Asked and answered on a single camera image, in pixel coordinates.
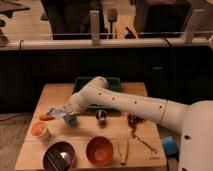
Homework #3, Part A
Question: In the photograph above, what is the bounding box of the orange carrot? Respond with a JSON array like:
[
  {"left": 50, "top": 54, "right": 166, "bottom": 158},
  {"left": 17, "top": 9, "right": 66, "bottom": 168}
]
[{"left": 39, "top": 115, "right": 55, "bottom": 121}]

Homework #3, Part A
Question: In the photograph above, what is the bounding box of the blue cup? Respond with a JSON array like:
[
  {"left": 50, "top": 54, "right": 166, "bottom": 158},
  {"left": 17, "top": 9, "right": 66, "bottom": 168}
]
[{"left": 64, "top": 114, "right": 77, "bottom": 126}]

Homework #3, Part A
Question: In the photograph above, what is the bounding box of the green plastic tray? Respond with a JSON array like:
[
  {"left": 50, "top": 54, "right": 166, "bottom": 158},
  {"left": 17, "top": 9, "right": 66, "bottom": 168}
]
[{"left": 73, "top": 77, "right": 121, "bottom": 111}]

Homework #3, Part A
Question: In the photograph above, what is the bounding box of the yellow corn cob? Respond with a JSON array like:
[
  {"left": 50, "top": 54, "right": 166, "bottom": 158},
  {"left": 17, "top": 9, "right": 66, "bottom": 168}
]
[{"left": 117, "top": 137, "right": 128, "bottom": 165}]

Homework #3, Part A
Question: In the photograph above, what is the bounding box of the brown grape bunch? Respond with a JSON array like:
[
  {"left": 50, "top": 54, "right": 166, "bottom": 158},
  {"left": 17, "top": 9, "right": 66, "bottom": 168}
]
[{"left": 127, "top": 114, "right": 144, "bottom": 131}]

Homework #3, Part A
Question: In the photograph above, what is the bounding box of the light blue towel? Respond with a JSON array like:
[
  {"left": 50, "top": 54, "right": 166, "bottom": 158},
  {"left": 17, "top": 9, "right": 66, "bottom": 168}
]
[{"left": 47, "top": 107, "right": 67, "bottom": 119}]

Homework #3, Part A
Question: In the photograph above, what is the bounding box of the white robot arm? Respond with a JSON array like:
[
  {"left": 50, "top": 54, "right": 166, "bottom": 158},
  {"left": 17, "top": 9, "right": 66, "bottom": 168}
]
[{"left": 68, "top": 76, "right": 213, "bottom": 171}]

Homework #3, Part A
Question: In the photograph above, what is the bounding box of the orange cup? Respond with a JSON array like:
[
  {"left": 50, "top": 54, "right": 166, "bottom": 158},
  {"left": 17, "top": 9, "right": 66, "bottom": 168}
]
[{"left": 31, "top": 122, "right": 50, "bottom": 141}]

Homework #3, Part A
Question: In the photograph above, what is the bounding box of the red bowl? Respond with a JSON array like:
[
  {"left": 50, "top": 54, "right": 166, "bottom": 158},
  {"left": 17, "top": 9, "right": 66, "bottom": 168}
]
[{"left": 86, "top": 136, "right": 114, "bottom": 167}]

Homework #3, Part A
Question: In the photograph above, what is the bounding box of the black sponge block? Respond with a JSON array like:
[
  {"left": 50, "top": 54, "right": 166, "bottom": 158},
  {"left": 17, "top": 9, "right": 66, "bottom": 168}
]
[{"left": 46, "top": 149, "right": 68, "bottom": 171}]

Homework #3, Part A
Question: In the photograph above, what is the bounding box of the blue object beside table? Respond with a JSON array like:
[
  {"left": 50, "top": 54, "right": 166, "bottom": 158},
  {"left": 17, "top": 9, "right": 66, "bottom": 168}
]
[{"left": 161, "top": 136, "right": 179, "bottom": 156}]

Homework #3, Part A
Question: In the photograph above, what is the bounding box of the purple bowl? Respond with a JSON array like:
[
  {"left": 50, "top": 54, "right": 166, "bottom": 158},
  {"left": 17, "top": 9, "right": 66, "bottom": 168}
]
[{"left": 43, "top": 142, "right": 76, "bottom": 171}]

